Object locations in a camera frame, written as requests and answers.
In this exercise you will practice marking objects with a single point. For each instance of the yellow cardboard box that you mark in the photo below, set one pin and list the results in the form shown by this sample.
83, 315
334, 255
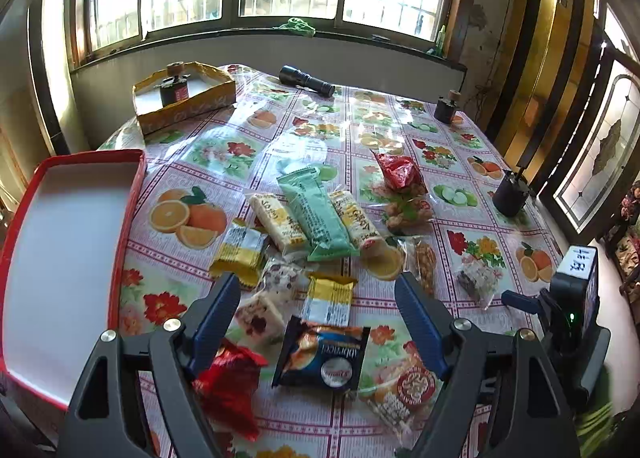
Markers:
210, 89

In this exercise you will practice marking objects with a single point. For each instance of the cranberry nougat pack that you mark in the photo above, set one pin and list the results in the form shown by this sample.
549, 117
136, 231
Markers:
260, 320

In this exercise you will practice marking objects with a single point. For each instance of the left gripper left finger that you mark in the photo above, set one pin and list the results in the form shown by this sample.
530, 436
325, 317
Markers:
106, 416

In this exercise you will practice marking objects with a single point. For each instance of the red white tray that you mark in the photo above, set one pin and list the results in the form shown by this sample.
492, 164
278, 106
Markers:
61, 267

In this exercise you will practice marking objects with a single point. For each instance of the fruit pattern tablecloth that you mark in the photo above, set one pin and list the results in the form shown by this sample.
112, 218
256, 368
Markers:
213, 164

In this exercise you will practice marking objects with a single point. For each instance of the black cup with straw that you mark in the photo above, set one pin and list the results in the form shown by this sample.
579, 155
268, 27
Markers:
510, 197

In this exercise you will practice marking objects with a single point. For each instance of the clear fried snack bag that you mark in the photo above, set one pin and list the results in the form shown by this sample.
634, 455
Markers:
408, 214

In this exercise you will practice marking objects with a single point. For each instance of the nougat candy pack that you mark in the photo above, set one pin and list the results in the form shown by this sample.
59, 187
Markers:
280, 281

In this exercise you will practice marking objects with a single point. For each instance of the yellow wafer pack centre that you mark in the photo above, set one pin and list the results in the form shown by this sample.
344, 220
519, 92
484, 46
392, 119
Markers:
328, 299

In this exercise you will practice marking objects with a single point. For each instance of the blue biscuit pack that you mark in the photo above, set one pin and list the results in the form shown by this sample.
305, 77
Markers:
321, 356

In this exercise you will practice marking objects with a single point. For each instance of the white standing air conditioner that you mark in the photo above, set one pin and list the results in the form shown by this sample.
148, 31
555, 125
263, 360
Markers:
52, 89

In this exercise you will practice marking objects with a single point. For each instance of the red snack bag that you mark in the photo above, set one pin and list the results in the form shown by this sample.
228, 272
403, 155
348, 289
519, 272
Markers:
401, 174

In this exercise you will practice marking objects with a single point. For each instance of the dark bottle in box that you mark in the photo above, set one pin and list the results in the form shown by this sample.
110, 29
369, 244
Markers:
174, 87

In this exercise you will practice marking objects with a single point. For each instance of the green snack bar wrapper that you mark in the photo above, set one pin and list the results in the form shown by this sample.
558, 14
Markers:
311, 206

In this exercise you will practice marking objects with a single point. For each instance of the black flashlight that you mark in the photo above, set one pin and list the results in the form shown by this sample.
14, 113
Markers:
293, 77

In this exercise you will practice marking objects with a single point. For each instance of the dark bottle with cork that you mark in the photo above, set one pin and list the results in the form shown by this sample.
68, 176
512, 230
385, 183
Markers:
446, 107

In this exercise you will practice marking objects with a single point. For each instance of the clear nougat pack right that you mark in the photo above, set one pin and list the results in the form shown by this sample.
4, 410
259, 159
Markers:
479, 280

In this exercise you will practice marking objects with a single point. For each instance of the rice cracker pack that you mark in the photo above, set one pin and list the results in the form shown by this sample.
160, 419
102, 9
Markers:
281, 226
361, 230

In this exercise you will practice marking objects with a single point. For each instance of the yellow wafer pack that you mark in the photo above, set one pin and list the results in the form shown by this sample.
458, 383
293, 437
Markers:
241, 252
328, 299

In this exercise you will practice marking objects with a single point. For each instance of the green cloth on sill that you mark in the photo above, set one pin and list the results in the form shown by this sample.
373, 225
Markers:
297, 26

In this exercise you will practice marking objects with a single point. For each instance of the yellow wafer pack left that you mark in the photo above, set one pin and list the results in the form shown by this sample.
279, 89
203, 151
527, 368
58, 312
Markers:
241, 252

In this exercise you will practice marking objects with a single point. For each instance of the clear cracker pack red logo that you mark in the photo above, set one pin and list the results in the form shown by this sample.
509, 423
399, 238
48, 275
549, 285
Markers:
402, 393

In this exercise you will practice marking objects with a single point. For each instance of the red crumpled snack pack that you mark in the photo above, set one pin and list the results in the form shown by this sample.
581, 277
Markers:
225, 389

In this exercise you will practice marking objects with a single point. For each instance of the peanut pack clear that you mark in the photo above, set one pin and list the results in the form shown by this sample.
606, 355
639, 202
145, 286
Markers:
425, 259

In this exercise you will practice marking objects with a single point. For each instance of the green bottle on sill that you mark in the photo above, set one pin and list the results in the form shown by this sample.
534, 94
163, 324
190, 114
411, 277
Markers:
440, 40

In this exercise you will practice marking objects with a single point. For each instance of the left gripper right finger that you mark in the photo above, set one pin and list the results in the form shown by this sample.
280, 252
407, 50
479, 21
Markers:
529, 414

